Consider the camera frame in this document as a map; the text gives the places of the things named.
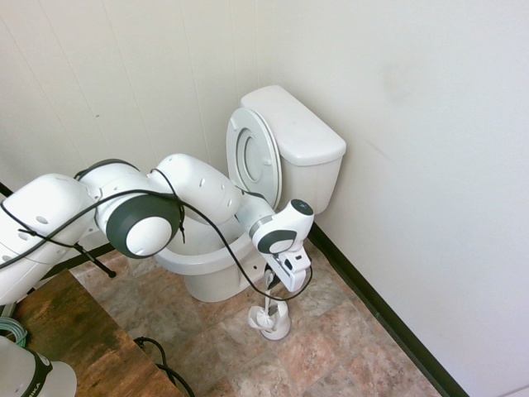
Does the dark wooden table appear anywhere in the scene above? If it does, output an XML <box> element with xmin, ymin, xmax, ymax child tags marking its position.
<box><xmin>11</xmin><ymin>267</ymin><xmax>183</xmax><ymax>397</ymax></box>

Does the white toilet bowl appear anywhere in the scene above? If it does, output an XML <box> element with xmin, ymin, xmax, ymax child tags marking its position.
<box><xmin>154</xmin><ymin>213</ymin><xmax>274</xmax><ymax>304</ymax></box>

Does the white tank lid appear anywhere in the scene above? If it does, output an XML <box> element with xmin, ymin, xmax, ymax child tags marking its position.
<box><xmin>240</xmin><ymin>84</ymin><xmax>348</xmax><ymax>168</ymax></box>

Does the white toilet lid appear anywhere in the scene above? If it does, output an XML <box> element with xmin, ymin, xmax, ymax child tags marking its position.
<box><xmin>231</xmin><ymin>106</ymin><xmax>286</xmax><ymax>208</ymax></box>

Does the green coiled cable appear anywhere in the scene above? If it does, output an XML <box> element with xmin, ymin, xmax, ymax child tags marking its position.
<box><xmin>0</xmin><ymin>316</ymin><xmax>31</xmax><ymax>353</ymax></box>

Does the black camera stand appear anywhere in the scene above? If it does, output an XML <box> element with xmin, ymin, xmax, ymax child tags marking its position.
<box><xmin>24</xmin><ymin>241</ymin><xmax>117</xmax><ymax>297</ymax></box>

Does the black cable on table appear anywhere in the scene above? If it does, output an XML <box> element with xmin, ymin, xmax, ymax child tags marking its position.
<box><xmin>133</xmin><ymin>336</ymin><xmax>196</xmax><ymax>397</ymax></box>

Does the white toilet seat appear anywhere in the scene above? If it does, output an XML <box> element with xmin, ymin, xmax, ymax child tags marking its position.
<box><xmin>225</xmin><ymin>107</ymin><xmax>283</xmax><ymax>208</ymax></box>

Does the white toilet brush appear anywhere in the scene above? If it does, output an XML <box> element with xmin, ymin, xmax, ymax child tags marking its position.
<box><xmin>246</xmin><ymin>287</ymin><xmax>283</xmax><ymax>332</ymax></box>

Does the white toilet tank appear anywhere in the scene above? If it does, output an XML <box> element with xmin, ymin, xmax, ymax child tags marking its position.
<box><xmin>279</xmin><ymin>151</ymin><xmax>345</xmax><ymax>217</ymax></box>

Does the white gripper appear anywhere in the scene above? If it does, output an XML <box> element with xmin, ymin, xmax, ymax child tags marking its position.
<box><xmin>264</xmin><ymin>246</ymin><xmax>312</xmax><ymax>293</ymax></box>

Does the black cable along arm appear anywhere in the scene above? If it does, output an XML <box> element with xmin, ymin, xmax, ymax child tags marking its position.
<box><xmin>0</xmin><ymin>166</ymin><xmax>314</xmax><ymax>303</ymax></box>

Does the white toilet brush holder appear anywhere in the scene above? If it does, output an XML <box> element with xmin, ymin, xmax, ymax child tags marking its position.
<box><xmin>247</xmin><ymin>300</ymin><xmax>291</xmax><ymax>342</ymax></box>

